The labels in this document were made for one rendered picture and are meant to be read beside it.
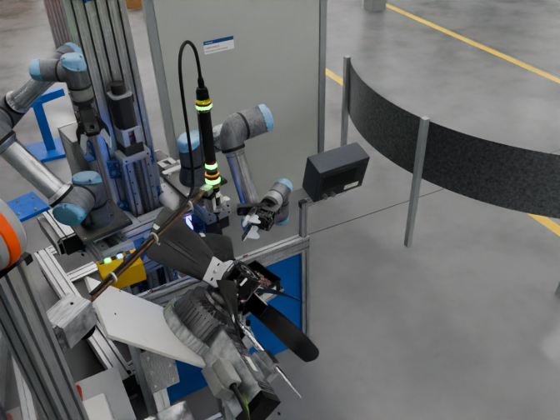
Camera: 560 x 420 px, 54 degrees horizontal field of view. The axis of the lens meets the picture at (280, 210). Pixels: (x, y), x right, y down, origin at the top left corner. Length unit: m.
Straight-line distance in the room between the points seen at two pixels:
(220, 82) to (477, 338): 2.20
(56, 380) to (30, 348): 0.13
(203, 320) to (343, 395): 1.39
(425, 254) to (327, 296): 0.78
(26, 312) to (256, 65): 2.81
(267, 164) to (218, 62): 0.91
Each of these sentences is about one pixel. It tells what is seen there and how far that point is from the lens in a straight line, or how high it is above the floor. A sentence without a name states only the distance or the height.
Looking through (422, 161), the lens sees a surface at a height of 0.68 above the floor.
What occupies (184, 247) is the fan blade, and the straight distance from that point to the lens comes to 1.78.
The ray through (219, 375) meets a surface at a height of 1.15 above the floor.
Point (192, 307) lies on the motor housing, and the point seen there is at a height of 1.17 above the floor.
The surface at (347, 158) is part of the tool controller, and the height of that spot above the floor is 1.24.
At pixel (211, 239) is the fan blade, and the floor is 1.17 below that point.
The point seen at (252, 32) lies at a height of 1.32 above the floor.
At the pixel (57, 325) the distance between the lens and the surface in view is 1.33.
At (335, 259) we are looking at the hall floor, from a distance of 3.74.
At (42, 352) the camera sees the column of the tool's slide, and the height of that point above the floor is 1.58.
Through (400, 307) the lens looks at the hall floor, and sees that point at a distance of 3.47.
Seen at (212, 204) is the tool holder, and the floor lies 1.49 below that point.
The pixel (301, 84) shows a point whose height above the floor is 0.88.
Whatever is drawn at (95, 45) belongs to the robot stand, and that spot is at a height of 1.73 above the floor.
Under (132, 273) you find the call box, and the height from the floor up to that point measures 1.04.
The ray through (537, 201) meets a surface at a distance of 3.41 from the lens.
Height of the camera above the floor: 2.49
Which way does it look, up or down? 36 degrees down
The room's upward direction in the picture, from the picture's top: 2 degrees counter-clockwise
